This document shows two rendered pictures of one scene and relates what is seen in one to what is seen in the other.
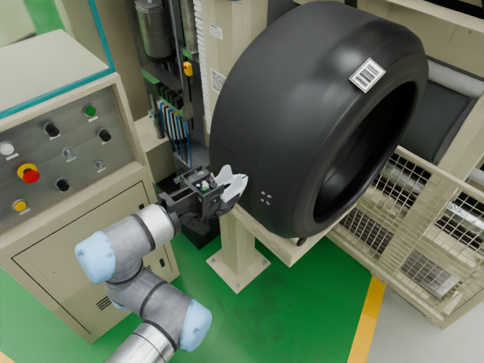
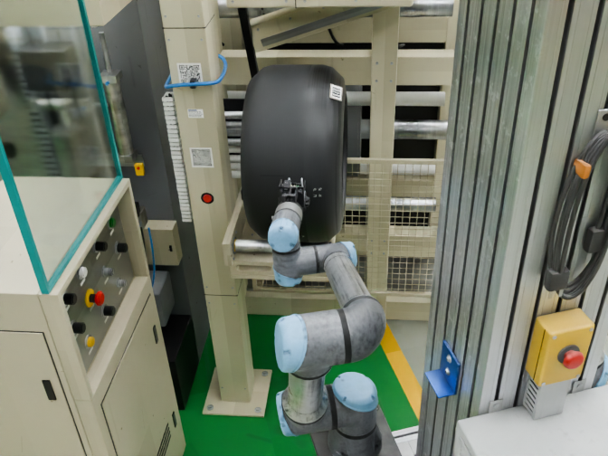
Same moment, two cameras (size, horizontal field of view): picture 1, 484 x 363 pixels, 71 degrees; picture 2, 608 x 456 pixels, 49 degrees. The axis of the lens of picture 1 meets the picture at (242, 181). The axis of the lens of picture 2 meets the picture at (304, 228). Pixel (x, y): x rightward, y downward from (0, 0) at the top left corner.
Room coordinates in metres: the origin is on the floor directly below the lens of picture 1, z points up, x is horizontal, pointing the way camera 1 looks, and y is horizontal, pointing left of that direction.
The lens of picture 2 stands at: (-0.81, 1.09, 2.26)
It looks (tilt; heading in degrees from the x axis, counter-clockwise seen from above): 34 degrees down; 320
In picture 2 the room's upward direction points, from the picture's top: 2 degrees counter-clockwise
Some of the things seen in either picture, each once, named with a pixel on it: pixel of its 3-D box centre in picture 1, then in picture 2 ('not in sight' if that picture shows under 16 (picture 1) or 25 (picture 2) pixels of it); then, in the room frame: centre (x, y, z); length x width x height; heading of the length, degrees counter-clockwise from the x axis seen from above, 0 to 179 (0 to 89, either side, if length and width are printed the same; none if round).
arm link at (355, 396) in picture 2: not in sight; (352, 402); (0.02, 0.24, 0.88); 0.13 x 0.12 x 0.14; 58
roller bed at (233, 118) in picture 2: not in sight; (241, 139); (1.19, -0.30, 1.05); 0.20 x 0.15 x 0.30; 43
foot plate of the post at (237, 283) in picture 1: (238, 261); (238, 390); (0.95, 0.02, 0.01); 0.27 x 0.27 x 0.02; 43
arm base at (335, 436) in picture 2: not in sight; (355, 430); (0.02, 0.23, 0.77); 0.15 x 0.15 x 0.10
